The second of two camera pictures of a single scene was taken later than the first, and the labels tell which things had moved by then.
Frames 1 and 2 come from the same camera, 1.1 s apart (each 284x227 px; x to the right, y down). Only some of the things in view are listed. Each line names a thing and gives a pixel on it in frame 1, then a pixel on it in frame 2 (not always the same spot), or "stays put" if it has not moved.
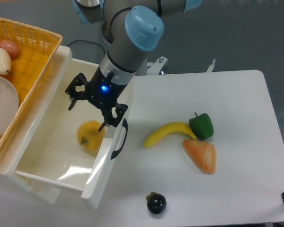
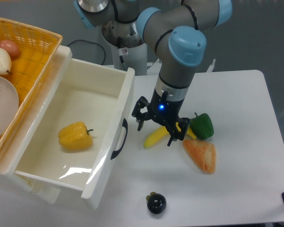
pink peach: [11, 48] stays put
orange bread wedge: [203, 153] stays put
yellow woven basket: [37, 50] stays put
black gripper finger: [120, 109] → [179, 131]
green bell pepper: [202, 126] stays put
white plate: [4, 105] stays put
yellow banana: [172, 127] stays put
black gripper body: [102, 91] → [163, 108]
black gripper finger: [74, 95] → [139, 116]
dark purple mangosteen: [156, 203] stays put
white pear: [1, 62] stays put
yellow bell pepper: [89, 137] → [75, 136]
